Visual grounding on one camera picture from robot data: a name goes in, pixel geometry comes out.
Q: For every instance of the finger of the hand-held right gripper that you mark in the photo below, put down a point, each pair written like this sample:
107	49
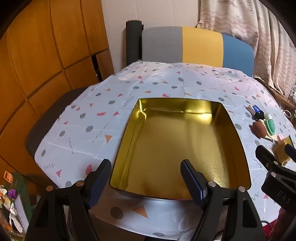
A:
291	149
266	158

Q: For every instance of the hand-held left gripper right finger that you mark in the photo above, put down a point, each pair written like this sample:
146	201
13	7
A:
195	187

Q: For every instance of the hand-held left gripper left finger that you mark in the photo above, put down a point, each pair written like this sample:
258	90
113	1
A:
99	185

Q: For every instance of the tan sponge block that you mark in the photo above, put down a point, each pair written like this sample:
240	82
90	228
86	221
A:
282	153

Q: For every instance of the cream cloth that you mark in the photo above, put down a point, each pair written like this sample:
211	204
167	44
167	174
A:
271	137

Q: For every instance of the brown egg-shaped sponge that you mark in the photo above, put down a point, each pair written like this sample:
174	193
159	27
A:
257	128

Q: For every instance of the maroon tin box gold interior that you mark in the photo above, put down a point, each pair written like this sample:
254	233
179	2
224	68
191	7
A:
173	150

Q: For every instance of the black scrunchie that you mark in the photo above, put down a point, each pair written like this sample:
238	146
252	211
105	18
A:
259	115

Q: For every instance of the blue tissue pack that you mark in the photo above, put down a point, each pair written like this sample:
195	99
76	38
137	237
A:
254	108

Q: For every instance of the patterned cloth bundle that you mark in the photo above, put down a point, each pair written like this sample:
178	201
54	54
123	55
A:
293	95

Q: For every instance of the dark wooden side table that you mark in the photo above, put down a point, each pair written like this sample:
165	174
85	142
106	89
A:
275	92

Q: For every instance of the patterned light blue tablecloth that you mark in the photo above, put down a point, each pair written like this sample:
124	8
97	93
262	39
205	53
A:
92	111

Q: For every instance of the dark grey chair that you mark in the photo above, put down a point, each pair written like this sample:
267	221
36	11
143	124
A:
46	120

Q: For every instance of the purple shiny wrapper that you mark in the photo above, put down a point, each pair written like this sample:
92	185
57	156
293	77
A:
11	193

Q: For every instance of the beige patterned curtain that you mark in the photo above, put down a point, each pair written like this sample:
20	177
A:
254	27

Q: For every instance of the grey yellow blue chair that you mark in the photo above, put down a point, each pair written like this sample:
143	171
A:
201	46

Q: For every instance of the black rolled mat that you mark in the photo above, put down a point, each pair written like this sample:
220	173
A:
133	41

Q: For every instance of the wooden cabinet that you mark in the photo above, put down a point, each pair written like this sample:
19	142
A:
46	46

